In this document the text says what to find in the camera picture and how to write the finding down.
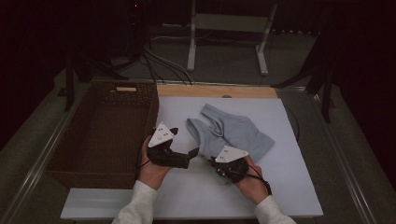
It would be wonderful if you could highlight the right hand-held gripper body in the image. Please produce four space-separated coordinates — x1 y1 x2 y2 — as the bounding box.
207 145 250 184

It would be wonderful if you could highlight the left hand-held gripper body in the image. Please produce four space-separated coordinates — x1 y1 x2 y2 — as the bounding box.
146 121 191 170

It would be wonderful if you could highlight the light blue tank top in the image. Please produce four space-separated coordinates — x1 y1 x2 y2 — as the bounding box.
186 103 276 163

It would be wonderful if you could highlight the brown wicker basket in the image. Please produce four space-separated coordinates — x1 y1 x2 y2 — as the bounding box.
46 81 160 190

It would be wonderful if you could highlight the person's right hand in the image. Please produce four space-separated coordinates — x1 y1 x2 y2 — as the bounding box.
233 154 273 206

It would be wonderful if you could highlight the person's left hand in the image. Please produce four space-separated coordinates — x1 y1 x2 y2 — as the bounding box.
136 134 174 191

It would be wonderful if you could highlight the white table mat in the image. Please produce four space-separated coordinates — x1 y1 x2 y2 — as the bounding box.
60 95 324 220

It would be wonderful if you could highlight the black tripod stand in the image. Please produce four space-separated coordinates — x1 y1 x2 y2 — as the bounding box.
57 50 131 113

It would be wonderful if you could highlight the black angled stand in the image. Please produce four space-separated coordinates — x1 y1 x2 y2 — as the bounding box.
270 29 340 124

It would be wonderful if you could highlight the dark equipment stand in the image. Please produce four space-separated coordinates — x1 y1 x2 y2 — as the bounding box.
123 0 151 64

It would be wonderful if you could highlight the white metal stand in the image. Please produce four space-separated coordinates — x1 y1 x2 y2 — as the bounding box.
186 0 279 77

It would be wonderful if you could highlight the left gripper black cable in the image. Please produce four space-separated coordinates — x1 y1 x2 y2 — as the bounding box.
134 133 154 182

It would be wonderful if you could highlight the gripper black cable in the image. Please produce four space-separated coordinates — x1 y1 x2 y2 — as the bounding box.
245 163 274 197
134 133 154 182

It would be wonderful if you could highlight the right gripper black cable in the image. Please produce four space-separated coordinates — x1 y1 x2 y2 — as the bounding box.
245 163 274 197

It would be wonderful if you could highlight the black floor cable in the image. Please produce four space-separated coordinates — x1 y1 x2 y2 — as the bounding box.
141 50 168 86

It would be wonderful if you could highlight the grey floor cable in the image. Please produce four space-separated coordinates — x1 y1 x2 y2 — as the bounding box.
143 35 196 86

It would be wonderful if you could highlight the thin black cable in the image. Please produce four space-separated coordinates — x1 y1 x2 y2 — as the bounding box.
281 104 302 143

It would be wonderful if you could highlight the metal table rail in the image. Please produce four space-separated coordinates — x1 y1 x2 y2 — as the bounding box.
0 83 92 224
306 91 379 224

